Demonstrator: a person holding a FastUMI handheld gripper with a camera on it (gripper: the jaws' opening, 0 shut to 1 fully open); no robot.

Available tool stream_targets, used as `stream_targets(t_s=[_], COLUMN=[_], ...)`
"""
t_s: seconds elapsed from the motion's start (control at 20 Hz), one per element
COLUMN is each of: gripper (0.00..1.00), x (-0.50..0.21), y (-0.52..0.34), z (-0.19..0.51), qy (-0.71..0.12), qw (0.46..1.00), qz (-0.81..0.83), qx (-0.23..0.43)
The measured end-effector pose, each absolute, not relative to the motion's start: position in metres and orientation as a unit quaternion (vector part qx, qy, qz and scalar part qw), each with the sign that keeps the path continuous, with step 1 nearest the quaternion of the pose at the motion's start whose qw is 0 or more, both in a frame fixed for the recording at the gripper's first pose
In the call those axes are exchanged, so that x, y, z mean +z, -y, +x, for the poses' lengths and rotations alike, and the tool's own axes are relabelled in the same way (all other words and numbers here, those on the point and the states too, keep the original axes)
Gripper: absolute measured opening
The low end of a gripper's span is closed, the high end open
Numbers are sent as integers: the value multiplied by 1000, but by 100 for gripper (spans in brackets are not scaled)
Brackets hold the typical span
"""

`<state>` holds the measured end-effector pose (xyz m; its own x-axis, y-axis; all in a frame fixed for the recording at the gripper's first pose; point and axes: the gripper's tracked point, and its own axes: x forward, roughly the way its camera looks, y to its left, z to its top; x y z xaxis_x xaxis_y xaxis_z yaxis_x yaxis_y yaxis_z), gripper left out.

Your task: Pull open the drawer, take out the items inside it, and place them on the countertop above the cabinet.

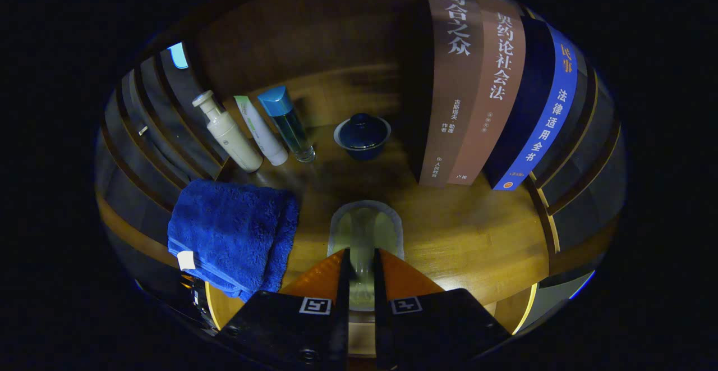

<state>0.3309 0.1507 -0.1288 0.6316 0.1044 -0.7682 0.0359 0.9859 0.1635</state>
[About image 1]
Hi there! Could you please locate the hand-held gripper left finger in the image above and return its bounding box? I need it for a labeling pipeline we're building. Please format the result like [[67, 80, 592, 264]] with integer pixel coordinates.
[[216, 248, 351, 371]]

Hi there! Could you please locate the reddish brown book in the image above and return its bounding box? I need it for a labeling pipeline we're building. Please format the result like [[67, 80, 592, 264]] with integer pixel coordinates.
[[447, 0, 527, 186]]

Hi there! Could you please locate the teal glass bottle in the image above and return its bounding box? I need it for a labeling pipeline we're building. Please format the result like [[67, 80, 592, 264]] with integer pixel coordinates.
[[257, 85, 316, 164]]

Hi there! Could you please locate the dark blue lidded teacup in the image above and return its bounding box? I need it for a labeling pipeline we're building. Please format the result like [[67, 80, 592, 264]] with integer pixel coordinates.
[[333, 113, 392, 162]]

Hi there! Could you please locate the green handled scrubbing sponge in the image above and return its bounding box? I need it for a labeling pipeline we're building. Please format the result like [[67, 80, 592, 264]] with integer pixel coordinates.
[[327, 200, 404, 313]]

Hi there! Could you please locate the wooden countertop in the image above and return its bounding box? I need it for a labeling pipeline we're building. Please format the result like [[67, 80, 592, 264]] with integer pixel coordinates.
[[98, 71, 553, 338]]

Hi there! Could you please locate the blue folded towel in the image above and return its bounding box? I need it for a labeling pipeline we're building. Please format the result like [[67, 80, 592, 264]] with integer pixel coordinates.
[[167, 178, 300, 303]]

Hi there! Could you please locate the white green tube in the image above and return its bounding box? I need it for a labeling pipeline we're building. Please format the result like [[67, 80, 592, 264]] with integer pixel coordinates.
[[233, 95, 289, 167]]

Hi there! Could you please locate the blue book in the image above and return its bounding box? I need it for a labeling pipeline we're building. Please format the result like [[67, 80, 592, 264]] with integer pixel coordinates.
[[482, 15, 578, 192]]

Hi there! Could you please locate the wooden cabinet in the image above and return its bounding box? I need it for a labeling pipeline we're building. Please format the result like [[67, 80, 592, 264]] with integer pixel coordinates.
[[95, 0, 626, 338]]

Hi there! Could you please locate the white pump bottle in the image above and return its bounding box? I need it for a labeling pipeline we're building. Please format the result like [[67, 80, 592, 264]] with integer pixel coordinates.
[[192, 90, 264, 173]]

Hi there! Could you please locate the dark brown book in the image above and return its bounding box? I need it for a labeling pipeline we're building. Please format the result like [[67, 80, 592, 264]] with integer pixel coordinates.
[[418, 0, 484, 187]]

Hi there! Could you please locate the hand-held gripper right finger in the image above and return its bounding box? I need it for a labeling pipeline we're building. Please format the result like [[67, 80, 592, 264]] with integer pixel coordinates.
[[373, 248, 512, 371]]

